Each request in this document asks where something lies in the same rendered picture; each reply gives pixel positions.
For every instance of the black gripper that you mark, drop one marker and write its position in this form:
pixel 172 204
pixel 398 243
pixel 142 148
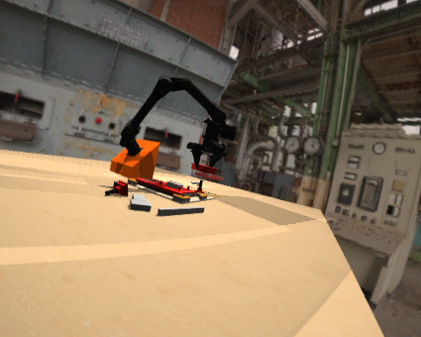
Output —
pixel 197 148

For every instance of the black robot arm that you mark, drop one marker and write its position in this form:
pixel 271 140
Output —
pixel 166 84

